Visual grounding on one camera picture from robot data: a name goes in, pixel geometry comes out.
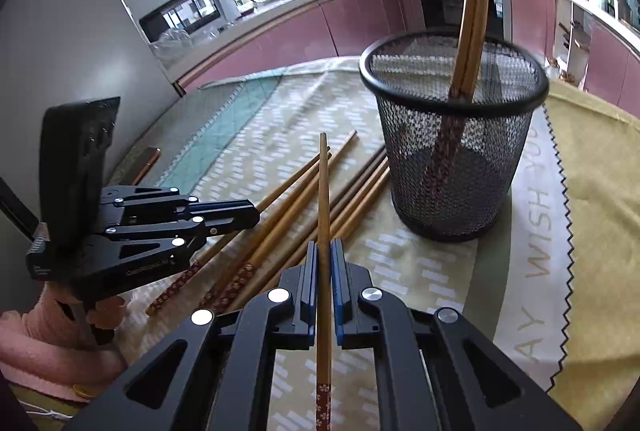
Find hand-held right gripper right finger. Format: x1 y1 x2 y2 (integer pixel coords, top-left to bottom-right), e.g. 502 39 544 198
330 238 583 431

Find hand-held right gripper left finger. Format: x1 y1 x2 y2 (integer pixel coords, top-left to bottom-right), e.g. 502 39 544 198
65 241 321 431

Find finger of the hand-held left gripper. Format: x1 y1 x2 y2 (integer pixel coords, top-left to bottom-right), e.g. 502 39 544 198
75 216 258 284
100 185 261 224

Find black mesh utensil basket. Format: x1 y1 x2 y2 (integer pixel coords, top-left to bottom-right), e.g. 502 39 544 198
359 31 550 243

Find person's left hand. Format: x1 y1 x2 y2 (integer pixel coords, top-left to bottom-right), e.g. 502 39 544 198
87 297 127 332

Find brown slim object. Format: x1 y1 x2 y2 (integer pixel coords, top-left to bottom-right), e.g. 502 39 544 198
131 147 162 186

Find patterned lettered tablecloth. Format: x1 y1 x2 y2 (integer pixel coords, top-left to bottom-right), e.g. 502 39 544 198
107 56 573 431

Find grey refrigerator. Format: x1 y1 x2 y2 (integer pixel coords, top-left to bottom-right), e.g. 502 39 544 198
0 0 181 262

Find clear plastic bag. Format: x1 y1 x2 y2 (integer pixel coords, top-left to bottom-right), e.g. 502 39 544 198
150 28 201 56

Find silver microwave oven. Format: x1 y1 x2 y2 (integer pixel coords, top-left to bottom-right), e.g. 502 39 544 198
139 0 241 42

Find pink kitchen cabinets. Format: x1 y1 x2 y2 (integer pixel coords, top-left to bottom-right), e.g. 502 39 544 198
172 0 640 122

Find yellow tablecloth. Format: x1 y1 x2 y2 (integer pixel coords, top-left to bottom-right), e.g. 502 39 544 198
542 83 640 412

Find gold bracelet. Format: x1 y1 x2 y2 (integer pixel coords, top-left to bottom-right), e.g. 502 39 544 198
72 383 103 404

